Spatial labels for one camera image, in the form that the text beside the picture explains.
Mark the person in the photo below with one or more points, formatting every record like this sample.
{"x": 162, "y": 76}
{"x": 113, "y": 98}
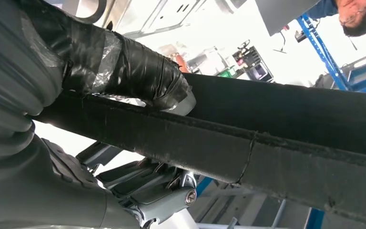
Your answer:
{"x": 356, "y": 15}

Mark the black film wrapped robot part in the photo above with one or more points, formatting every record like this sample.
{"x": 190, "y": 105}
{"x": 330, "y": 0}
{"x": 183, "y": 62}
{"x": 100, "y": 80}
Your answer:
{"x": 132, "y": 69}

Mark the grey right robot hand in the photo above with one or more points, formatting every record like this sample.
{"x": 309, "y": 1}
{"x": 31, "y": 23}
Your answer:
{"x": 44, "y": 196}

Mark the blue metal shelf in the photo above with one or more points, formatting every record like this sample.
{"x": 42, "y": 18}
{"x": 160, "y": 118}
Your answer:
{"x": 325, "y": 57}

